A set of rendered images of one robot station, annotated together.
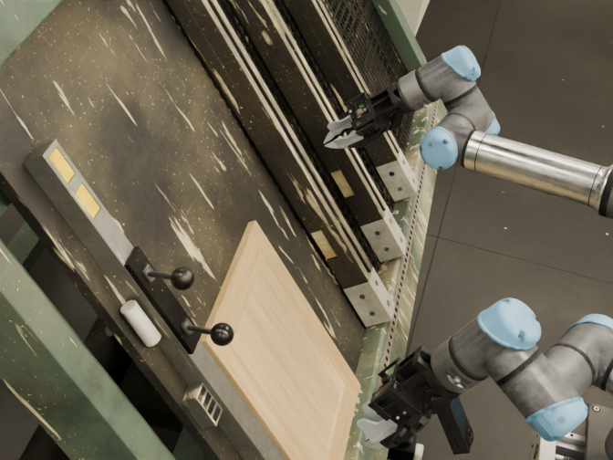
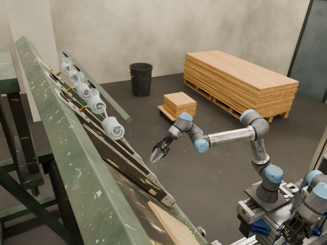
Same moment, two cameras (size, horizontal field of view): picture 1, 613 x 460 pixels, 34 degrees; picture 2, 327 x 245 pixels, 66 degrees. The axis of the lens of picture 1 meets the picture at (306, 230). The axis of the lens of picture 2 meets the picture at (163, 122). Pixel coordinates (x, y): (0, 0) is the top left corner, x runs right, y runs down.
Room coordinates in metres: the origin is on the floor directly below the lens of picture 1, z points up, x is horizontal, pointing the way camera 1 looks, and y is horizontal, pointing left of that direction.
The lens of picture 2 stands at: (0.86, 0.66, 2.35)
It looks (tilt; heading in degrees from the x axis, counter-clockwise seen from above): 30 degrees down; 322
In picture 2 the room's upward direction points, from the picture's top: 3 degrees clockwise
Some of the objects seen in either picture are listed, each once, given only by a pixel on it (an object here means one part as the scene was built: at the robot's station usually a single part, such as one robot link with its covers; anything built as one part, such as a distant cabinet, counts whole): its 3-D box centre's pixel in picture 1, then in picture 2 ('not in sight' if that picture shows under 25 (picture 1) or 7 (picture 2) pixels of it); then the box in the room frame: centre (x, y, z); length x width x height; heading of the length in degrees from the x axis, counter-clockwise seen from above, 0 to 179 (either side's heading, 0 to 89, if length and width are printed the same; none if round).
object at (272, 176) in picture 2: not in sight; (272, 176); (1.43, -0.75, 1.20); 0.13 x 0.12 x 0.14; 155
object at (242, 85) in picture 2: not in sight; (231, 82); (4.19, -3.81, 0.39); 2.46 x 1.04 x 0.78; 171
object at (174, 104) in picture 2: not in sight; (176, 107); (4.14, -2.18, 0.20); 0.61 x 0.51 x 0.40; 171
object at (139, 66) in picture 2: not in sight; (140, 79); (5.45, -2.18, 0.33); 0.54 x 0.54 x 0.65
